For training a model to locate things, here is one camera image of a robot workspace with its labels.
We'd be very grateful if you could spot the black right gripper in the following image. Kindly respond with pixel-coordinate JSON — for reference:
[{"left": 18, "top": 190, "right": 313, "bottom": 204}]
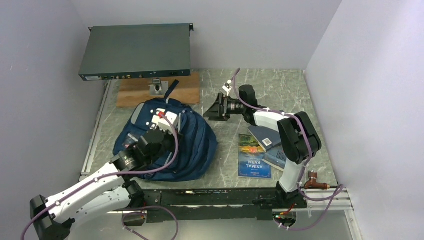
[{"left": 203, "top": 93, "right": 246, "bottom": 122}]

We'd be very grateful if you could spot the navy blue student backpack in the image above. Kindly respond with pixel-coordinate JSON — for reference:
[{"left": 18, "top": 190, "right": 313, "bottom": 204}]
[{"left": 112, "top": 80, "right": 218, "bottom": 182}]

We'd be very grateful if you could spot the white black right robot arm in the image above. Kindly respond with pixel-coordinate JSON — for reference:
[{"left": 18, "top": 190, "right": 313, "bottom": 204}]
[{"left": 203, "top": 84, "right": 322, "bottom": 208}]

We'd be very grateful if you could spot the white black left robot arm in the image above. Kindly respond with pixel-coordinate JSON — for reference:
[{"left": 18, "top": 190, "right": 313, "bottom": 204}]
[{"left": 29, "top": 129, "right": 182, "bottom": 240}]

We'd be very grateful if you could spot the Animal Farm book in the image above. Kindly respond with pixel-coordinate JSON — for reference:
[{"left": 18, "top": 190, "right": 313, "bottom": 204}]
[{"left": 238, "top": 134, "right": 272, "bottom": 179}]

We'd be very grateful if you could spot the navy blue notebook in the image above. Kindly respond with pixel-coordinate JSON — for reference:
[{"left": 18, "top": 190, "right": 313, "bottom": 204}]
[{"left": 247, "top": 125, "right": 282, "bottom": 152}]

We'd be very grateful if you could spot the Nineteen Eighty-Four book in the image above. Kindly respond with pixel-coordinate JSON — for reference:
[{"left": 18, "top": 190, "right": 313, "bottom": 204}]
[{"left": 262, "top": 145, "right": 287, "bottom": 172}]

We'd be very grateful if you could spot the wooden board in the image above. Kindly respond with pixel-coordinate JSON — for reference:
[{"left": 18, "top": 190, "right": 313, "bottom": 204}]
[{"left": 116, "top": 72, "right": 200, "bottom": 108}]

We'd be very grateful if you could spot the grey rack server box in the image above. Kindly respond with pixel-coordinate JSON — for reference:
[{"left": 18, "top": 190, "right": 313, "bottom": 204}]
[{"left": 78, "top": 23, "right": 194, "bottom": 81}]

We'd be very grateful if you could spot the copper pipe fitting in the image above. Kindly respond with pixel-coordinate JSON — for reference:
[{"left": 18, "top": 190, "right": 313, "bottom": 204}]
[{"left": 303, "top": 170, "right": 330, "bottom": 190}]

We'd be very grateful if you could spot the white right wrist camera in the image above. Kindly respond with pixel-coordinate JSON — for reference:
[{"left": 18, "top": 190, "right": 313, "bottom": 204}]
[{"left": 222, "top": 79, "right": 233, "bottom": 97}]

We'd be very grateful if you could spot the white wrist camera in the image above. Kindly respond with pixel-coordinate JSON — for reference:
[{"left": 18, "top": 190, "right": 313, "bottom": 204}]
[
  {"left": 151, "top": 109, "right": 180, "bottom": 133},
  {"left": 222, "top": 79, "right": 233, "bottom": 97}
]

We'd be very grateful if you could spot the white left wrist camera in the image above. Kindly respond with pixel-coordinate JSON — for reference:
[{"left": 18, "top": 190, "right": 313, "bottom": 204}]
[{"left": 151, "top": 109, "right": 180, "bottom": 133}]

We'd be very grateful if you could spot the grey metal stand bracket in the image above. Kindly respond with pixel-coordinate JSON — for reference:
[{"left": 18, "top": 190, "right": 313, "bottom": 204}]
[{"left": 148, "top": 78, "right": 169, "bottom": 96}]

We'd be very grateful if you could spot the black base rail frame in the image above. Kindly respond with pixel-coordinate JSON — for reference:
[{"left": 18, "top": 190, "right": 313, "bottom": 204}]
[{"left": 124, "top": 187, "right": 308, "bottom": 223}]

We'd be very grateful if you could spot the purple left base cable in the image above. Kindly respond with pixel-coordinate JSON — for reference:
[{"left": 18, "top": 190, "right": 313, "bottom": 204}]
[{"left": 121, "top": 205, "right": 180, "bottom": 240}]

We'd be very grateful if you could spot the aluminium side rail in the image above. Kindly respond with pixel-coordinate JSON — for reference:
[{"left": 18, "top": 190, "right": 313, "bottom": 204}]
[{"left": 79, "top": 80, "right": 112, "bottom": 181}]

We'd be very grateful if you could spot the aluminium extrusion rail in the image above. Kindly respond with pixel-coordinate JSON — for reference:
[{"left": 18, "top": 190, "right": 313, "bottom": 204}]
[{"left": 59, "top": 188, "right": 355, "bottom": 216}]

